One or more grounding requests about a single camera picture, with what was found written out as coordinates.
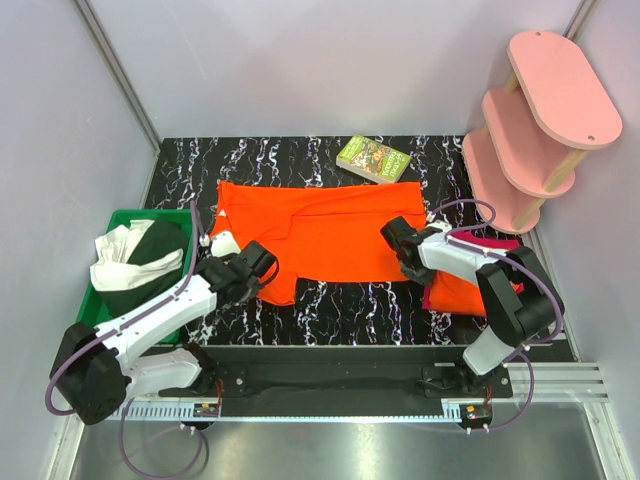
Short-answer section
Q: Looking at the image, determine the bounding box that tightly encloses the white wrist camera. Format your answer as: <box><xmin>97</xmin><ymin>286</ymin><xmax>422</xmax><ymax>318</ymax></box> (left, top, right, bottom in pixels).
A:
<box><xmin>210</xmin><ymin>230</ymin><xmax>241</xmax><ymax>258</ymax></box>
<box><xmin>427</xmin><ymin>220</ymin><xmax>452</xmax><ymax>235</ymax></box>

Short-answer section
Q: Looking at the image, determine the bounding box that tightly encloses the folded magenta t shirt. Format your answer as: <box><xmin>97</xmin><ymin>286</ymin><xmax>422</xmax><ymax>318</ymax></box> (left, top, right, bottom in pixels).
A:
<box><xmin>422</xmin><ymin>229</ymin><xmax>526</xmax><ymax>314</ymax></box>

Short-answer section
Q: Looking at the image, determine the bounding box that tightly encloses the pink three-tier shelf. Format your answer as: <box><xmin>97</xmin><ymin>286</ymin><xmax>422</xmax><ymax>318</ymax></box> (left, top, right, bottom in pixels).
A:
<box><xmin>462</xmin><ymin>30</ymin><xmax>623</xmax><ymax>235</ymax></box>

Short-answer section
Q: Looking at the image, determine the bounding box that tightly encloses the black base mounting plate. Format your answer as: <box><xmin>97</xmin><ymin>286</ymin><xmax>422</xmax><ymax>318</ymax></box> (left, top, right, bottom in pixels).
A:
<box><xmin>202</xmin><ymin>346</ymin><xmax>513</xmax><ymax>421</ymax></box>

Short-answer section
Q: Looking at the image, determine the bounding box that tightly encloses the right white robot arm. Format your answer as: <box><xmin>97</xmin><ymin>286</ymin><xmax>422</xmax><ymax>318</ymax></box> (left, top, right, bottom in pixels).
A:
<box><xmin>381</xmin><ymin>217</ymin><xmax>564</xmax><ymax>397</ymax></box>

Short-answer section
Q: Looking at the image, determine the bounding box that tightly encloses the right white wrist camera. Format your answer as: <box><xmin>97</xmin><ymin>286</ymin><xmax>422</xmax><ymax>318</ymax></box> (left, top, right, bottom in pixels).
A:
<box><xmin>427</xmin><ymin>220</ymin><xmax>452</xmax><ymax>235</ymax></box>

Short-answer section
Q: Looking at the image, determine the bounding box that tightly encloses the white t shirt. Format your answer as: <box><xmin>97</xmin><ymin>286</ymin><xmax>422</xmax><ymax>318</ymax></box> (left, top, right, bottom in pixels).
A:
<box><xmin>90</xmin><ymin>219</ymin><xmax>189</xmax><ymax>292</ymax></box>

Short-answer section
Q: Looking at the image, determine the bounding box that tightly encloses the orange t shirt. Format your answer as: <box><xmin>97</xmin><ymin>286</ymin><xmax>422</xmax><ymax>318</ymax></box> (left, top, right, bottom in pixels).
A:
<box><xmin>427</xmin><ymin>269</ymin><xmax>521</xmax><ymax>318</ymax></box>
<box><xmin>213</xmin><ymin>181</ymin><xmax>426</xmax><ymax>306</ymax></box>

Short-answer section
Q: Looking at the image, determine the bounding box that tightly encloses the green paperback book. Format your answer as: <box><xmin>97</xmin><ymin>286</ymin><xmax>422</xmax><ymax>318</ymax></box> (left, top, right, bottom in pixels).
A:
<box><xmin>336</xmin><ymin>135</ymin><xmax>411</xmax><ymax>184</ymax></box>

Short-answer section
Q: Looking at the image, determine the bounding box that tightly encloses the folded orange t shirt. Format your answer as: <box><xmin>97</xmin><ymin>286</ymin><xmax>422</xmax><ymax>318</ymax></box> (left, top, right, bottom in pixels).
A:
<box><xmin>427</xmin><ymin>269</ymin><xmax>521</xmax><ymax>318</ymax></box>

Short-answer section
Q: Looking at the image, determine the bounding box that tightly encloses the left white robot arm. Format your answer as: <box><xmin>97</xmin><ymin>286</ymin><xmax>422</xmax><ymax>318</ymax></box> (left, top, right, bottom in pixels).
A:
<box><xmin>45</xmin><ymin>241</ymin><xmax>279</xmax><ymax>425</ymax></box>

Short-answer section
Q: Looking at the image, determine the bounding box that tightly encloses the dark green t shirt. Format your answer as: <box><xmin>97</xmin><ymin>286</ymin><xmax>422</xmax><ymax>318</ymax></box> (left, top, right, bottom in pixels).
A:
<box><xmin>90</xmin><ymin>218</ymin><xmax>190</xmax><ymax>318</ymax></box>

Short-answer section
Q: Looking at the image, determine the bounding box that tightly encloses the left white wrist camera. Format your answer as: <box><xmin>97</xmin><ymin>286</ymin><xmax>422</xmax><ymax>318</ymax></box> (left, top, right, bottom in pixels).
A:
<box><xmin>210</xmin><ymin>230</ymin><xmax>241</xmax><ymax>258</ymax></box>

